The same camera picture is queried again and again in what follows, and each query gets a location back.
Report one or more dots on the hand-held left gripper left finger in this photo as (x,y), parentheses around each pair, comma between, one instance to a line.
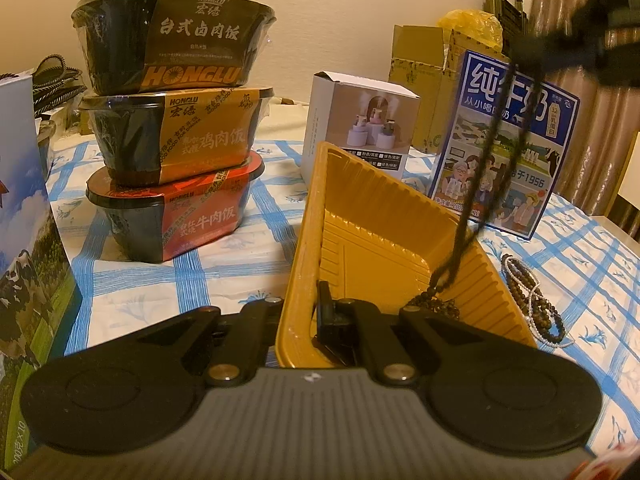
(262,317)

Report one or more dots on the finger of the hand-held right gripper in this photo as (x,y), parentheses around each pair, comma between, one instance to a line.
(555,47)

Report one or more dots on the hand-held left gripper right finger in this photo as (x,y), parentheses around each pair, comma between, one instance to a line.
(325,310)

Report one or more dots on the yellow plastic tray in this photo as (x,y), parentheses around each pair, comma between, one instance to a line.
(390,240)

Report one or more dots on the beige patterned curtain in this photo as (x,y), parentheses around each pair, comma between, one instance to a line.
(600,120)

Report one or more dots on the yellow plastic bag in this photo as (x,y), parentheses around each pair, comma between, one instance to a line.
(470,22)

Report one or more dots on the blue illustrated milk carton box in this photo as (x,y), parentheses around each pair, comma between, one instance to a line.
(505,170)

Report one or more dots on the red instant rice bowl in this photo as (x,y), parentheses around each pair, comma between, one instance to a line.
(175,215)

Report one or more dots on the brown cardboard box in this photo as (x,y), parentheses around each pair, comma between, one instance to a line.
(420,65)

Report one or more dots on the white wooden chair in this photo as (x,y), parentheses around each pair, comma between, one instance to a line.
(627,195)

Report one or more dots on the small white product box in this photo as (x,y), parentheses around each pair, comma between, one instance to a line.
(350,120)

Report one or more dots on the gold instant rice bowl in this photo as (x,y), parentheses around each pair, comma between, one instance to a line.
(175,135)

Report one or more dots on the blue checked tablecloth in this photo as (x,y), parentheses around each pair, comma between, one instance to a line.
(590,280)

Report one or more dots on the large cow print carton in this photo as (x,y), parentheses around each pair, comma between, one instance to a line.
(30,260)

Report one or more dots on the black instant rice bowl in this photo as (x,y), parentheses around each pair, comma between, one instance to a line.
(170,40)

